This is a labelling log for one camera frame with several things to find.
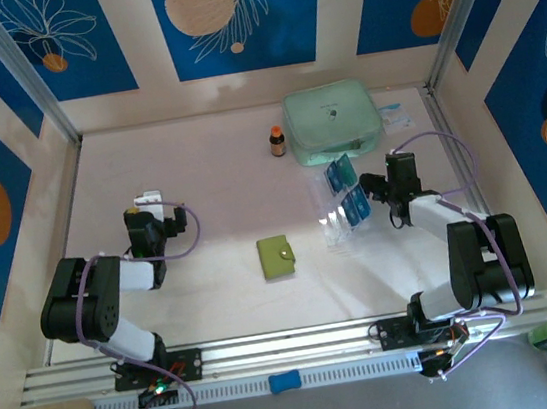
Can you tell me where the slotted cable duct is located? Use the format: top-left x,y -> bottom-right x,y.
90,350 -> 424,409

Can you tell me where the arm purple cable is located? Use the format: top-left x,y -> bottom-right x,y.
60,197 -> 226,409
380,121 -> 533,384

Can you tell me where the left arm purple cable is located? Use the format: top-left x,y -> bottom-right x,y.
60,197 -> 226,409

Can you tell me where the blue white sachet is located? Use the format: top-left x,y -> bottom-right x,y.
376,100 -> 419,138

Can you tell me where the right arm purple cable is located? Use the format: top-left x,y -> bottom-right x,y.
380,121 -> 533,384

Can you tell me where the brown bottle orange cap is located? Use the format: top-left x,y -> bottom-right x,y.
266,124 -> 290,159

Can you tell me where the green card holder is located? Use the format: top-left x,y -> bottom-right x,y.
255,232 -> 300,283

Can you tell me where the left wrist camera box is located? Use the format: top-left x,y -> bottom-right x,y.
131,188 -> 166,223

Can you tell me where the teal credit card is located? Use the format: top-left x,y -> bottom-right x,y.
321,158 -> 344,195
335,152 -> 359,188

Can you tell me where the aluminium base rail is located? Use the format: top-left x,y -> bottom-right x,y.
13,289 -> 547,408

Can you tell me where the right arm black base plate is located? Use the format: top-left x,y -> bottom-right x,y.
374,307 -> 469,353

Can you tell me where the aluminium frame post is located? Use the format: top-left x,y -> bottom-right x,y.
0,0 -> 84,154
413,0 -> 547,95

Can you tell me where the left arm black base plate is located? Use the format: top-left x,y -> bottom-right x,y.
110,346 -> 207,394

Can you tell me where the blue credit card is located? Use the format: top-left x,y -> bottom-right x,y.
351,185 -> 376,224
336,191 -> 362,231

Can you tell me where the clear acrylic card stand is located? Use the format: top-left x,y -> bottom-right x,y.
303,150 -> 380,251

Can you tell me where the mint green zipper pouch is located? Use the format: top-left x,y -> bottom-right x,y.
279,75 -> 389,171

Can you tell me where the black controller board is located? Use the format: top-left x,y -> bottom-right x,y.
414,322 -> 473,382
135,376 -> 183,409

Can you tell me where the blue plastic clip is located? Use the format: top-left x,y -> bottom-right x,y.
267,369 -> 304,397

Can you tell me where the aluminium side rail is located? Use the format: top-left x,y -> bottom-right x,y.
17,138 -> 111,368
421,76 -> 531,303

